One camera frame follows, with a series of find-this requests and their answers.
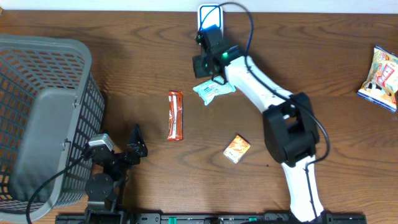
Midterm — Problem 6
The light green wet wipes pack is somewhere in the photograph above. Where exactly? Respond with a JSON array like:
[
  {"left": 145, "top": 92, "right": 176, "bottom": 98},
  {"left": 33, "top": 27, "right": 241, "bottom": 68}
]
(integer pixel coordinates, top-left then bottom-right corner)
[{"left": 193, "top": 76, "right": 236, "bottom": 106}]

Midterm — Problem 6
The long orange snack bar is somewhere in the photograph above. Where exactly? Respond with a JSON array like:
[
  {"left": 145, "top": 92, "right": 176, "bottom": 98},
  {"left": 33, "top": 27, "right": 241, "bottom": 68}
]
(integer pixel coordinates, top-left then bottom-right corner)
[{"left": 167, "top": 91, "right": 183, "bottom": 141}]

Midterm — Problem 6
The small orange snack packet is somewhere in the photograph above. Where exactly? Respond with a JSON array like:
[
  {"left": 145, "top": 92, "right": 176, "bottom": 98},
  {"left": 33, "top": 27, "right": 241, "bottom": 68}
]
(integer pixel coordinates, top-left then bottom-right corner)
[{"left": 223, "top": 135, "right": 251, "bottom": 164}]

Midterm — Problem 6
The cream snack bag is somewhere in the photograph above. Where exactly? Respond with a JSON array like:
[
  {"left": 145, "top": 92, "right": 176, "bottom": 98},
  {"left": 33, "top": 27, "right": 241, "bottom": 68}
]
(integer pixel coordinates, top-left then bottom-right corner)
[{"left": 357, "top": 45, "right": 397, "bottom": 113}]

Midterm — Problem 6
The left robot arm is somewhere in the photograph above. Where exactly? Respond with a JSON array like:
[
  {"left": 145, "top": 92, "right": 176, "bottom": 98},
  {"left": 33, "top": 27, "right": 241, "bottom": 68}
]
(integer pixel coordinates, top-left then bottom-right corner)
[{"left": 84, "top": 124, "right": 148, "bottom": 223}]

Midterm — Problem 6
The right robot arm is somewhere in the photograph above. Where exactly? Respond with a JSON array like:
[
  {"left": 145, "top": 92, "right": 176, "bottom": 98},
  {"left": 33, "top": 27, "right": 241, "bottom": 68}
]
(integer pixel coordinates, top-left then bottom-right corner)
[{"left": 193, "top": 25, "right": 323, "bottom": 223}]

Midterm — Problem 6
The white barcode scanner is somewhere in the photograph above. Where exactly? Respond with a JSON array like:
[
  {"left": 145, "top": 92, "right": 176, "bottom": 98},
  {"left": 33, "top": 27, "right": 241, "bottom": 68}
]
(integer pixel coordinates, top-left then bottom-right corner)
[{"left": 197, "top": 3, "right": 224, "bottom": 34}]

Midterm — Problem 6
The grey plastic shopping basket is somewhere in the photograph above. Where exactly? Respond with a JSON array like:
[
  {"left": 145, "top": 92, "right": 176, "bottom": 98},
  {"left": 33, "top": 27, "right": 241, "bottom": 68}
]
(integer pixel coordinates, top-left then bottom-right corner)
[{"left": 1, "top": 34, "right": 104, "bottom": 223}]

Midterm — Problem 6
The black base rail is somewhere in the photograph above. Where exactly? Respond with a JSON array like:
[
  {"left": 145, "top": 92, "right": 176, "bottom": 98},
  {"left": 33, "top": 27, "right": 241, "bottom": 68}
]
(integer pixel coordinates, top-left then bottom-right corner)
[{"left": 55, "top": 212, "right": 368, "bottom": 224}]

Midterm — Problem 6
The black left camera cable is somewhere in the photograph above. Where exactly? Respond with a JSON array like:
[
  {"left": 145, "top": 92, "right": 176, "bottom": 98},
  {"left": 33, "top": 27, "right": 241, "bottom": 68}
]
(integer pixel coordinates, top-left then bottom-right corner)
[{"left": 25, "top": 154, "right": 88, "bottom": 224}]

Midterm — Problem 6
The black camera cable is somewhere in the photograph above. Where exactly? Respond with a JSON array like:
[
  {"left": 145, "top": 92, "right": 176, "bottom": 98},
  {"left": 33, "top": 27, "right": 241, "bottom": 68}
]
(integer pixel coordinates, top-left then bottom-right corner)
[
  {"left": 198, "top": 2, "right": 331, "bottom": 222},
  {"left": 25, "top": 154, "right": 88, "bottom": 224}
]

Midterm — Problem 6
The black right camera cable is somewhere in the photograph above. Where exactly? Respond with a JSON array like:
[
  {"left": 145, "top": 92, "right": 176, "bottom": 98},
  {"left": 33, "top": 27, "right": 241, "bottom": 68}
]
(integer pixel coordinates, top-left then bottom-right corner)
[{"left": 198, "top": 2, "right": 331, "bottom": 222}]

